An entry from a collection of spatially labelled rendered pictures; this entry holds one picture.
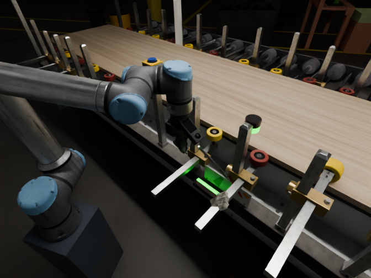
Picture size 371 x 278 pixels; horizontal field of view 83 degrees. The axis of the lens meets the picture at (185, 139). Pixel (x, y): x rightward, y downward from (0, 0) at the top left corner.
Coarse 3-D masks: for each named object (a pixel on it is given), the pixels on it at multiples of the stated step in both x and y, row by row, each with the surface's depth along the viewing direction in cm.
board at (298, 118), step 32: (96, 32) 251; (128, 32) 247; (96, 64) 177; (128, 64) 176; (192, 64) 172; (224, 64) 171; (224, 96) 133; (256, 96) 132; (288, 96) 131; (320, 96) 130; (352, 96) 129; (224, 128) 109; (288, 128) 108; (320, 128) 107; (352, 128) 107; (288, 160) 92; (352, 160) 91; (352, 192) 79
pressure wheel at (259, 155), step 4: (252, 152) 95; (256, 152) 95; (260, 152) 95; (264, 152) 95; (252, 156) 93; (256, 156) 93; (260, 156) 93; (264, 156) 93; (252, 160) 92; (256, 160) 91; (260, 160) 91; (264, 160) 91; (252, 164) 93; (256, 164) 92; (260, 164) 91; (264, 164) 92
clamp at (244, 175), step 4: (228, 168) 94; (232, 172) 91; (240, 172) 91; (244, 172) 91; (248, 172) 91; (232, 176) 93; (236, 176) 91; (240, 176) 90; (244, 176) 89; (248, 176) 89; (244, 180) 88; (248, 180) 88; (256, 180) 88; (244, 184) 90; (248, 184) 88; (252, 184) 86; (248, 188) 89; (252, 188) 89
